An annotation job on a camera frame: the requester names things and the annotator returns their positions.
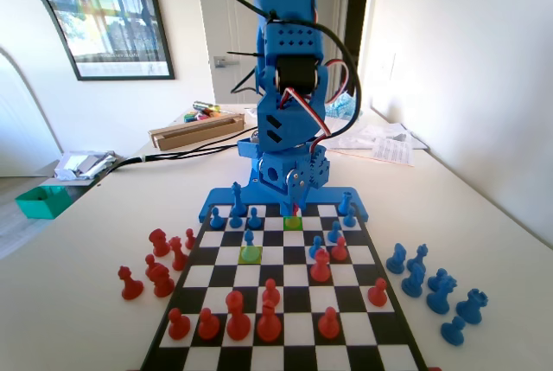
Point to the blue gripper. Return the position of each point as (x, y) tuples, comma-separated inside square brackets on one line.
[(282, 177)]

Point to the blue chess pawn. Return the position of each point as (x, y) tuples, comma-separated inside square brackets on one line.
[(453, 332), (216, 220), (437, 276), (253, 220), (334, 234), (316, 244), (349, 219), (235, 221)]

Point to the blue chess rook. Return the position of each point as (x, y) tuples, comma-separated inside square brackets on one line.
[(472, 308), (344, 204)]

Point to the blue chess king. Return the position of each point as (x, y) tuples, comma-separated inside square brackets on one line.
[(237, 198)]

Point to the red chess pawn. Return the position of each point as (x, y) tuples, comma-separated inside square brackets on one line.
[(189, 241), (150, 264), (271, 289), (329, 325), (208, 328), (178, 328), (378, 295), (130, 286), (339, 251)]

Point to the red chess bishop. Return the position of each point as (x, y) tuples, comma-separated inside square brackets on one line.
[(268, 325), (178, 258)]

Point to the blue chess queen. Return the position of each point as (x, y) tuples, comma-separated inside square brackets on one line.
[(419, 256)]

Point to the blue chess bishop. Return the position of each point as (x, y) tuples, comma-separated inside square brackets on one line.
[(413, 282)]

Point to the red chess knight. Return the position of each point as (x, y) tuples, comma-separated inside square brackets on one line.
[(163, 284), (160, 245)]

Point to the black white chessboard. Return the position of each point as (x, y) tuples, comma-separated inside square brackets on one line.
[(294, 271)]

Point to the white paper sheet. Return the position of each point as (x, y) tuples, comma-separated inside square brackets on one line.
[(250, 111)]

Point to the clear plastic bag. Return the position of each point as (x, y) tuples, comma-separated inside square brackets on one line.
[(371, 133)]

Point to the blue white crumpled cloth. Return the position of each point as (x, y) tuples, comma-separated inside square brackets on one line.
[(341, 107)]

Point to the printed paper sheet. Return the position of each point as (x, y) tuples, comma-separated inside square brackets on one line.
[(393, 151)]

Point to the long cardboard box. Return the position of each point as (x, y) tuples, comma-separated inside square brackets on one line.
[(194, 135)]

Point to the colourful marker set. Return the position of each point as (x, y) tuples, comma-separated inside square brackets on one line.
[(196, 118)]

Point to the metallic yellow tube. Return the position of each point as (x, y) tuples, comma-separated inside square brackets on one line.
[(205, 106)]

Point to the dark side table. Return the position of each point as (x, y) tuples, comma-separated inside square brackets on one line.
[(86, 186)]

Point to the silver white packaging pile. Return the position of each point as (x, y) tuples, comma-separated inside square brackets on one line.
[(84, 165)]

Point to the green plastic bin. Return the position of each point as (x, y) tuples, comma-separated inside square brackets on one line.
[(43, 203)]

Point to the black framed poster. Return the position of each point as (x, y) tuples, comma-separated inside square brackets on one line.
[(121, 21)]

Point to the white arched panel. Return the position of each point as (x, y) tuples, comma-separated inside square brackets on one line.
[(21, 107)]

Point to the blue base plate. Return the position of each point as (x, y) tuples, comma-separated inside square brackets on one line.
[(224, 197)]

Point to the blue gripper camera box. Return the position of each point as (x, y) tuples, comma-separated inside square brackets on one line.
[(248, 148)]

